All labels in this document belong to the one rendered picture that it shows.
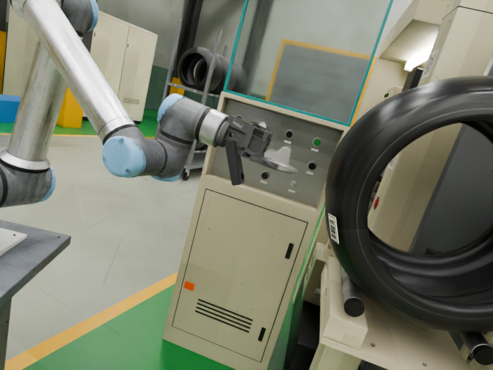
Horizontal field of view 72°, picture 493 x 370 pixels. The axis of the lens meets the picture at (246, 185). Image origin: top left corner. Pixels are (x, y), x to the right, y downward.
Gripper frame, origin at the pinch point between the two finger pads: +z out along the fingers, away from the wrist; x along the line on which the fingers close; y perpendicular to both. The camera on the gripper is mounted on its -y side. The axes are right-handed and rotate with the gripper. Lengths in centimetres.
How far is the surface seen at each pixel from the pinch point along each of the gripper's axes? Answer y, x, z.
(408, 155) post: 14.7, 25.3, 29.1
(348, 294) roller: -18.8, -9.3, 23.7
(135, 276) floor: -122, 98, -66
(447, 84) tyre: 30.2, -8.1, 20.6
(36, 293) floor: -126, 53, -98
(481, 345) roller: -15, -11, 52
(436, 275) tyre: -12, 14, 49
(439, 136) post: 22.7, 25.3, 34.0
